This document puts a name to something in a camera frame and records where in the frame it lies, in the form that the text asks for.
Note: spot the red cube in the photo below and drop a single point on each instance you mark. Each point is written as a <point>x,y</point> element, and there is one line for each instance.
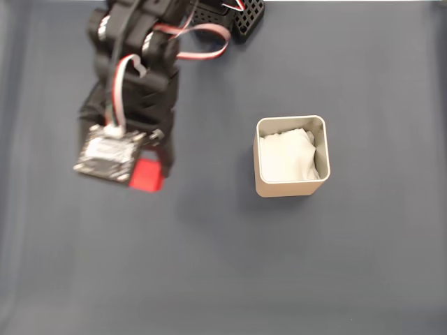
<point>146,176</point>

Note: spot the beige square box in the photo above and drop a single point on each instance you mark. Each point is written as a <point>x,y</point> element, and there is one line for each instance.
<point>290,190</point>

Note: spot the white tissue padding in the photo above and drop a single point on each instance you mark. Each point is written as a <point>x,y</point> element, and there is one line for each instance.
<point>286,157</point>

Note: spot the bare camera circuit board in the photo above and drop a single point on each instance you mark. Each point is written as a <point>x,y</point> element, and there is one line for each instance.
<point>104,153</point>

